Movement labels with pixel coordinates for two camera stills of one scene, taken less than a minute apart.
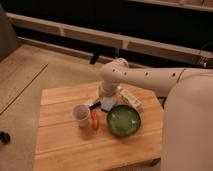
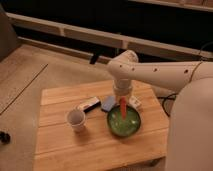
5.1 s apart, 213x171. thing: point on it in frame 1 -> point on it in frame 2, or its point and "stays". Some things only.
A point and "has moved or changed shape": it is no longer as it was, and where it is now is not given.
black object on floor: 4,137 stays
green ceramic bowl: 123,120 stays
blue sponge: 107,103 stays
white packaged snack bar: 129,98 stays
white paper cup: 82,113 has moved or changed shape
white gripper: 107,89 -> 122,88
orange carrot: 95,119 -> 123,107
